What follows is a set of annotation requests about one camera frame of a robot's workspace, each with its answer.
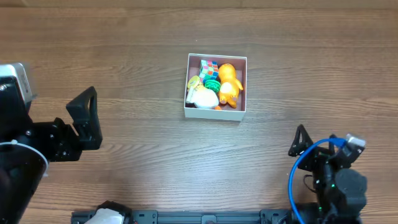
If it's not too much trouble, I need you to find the green plastic spinning top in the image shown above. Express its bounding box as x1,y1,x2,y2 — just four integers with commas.
205,79,221,93

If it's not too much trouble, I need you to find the white duck plush toy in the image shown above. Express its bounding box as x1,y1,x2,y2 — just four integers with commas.
190,87,219,110

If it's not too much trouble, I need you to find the yellow wooden rattle drum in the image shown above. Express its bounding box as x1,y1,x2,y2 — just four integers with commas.
185,75,204,103

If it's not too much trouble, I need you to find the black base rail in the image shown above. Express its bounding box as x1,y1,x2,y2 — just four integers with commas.
70,200,299,224

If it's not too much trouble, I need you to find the orange dinosaur figure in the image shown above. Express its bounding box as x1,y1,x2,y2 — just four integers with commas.
218,63,244,109

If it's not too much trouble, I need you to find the right blue cable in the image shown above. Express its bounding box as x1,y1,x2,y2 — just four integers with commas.
287,137,348,224

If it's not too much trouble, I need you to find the multicoloured puzzle cube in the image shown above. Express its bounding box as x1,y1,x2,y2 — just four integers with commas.
199,60,219,84

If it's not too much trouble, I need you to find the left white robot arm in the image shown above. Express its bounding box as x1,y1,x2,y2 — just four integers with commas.
1,86,103,223

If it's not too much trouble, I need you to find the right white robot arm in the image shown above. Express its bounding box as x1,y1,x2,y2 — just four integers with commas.
285,124,368,223

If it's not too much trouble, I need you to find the white cardboard box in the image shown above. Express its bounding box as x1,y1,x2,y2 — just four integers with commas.
183,54,248,121

